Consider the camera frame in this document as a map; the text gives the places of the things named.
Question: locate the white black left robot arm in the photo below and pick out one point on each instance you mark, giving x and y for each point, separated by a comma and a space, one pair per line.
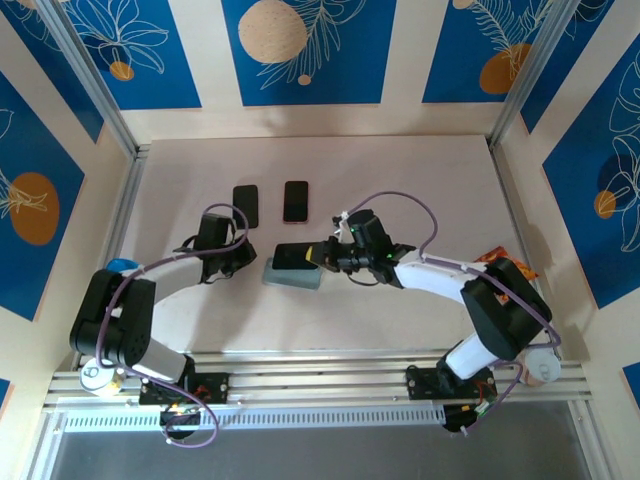
175, 275

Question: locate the orange snack bag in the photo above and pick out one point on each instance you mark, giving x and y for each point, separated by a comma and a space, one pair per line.
492, 256

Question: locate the dark smartphone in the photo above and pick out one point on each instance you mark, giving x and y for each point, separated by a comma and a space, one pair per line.
292, 256

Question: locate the translucent grey phone case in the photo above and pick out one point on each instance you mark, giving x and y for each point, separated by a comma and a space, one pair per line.
290, 281

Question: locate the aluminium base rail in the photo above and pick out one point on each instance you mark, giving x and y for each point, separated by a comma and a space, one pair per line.
320, 372

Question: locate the pink phone case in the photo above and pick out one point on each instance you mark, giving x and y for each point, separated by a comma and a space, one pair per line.
284, 220

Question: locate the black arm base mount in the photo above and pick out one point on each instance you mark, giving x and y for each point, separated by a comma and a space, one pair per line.
425, 385
210, 387

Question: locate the small controller board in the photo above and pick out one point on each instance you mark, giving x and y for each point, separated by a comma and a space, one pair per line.
467, 415
180, 412

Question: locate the black phone case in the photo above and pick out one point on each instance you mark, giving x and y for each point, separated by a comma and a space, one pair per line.
234, 207

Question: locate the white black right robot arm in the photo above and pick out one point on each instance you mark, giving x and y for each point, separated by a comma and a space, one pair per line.
435, 277

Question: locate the aluminium corner post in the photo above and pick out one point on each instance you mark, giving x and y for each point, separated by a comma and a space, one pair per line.
527, 75
96, 85

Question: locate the aluminium side rail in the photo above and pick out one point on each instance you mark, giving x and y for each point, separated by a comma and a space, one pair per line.
127, 195
510, 200

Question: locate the silver drink can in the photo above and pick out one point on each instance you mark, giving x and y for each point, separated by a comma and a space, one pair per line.
97, 377

